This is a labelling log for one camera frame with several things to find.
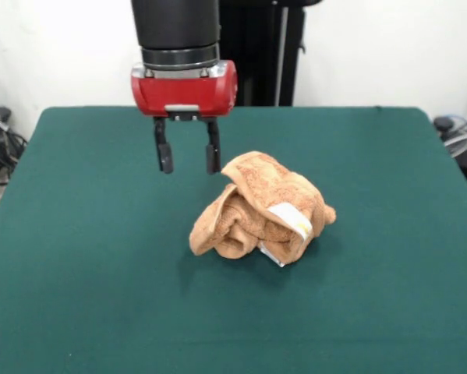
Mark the small black round device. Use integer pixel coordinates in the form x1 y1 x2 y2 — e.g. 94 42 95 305
433 116 455 136

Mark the tan terry towel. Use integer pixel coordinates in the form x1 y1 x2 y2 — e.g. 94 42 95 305
189 150 338 269

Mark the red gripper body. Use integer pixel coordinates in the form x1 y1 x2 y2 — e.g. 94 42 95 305
130 61 239 122

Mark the dark green tablecloth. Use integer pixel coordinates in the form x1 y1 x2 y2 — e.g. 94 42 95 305
0 105 467 374

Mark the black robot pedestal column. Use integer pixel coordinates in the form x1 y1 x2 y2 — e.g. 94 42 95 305
219 0 308 107

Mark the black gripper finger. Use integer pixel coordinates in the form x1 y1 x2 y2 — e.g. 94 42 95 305
151 118 175 175
204 119 221 175

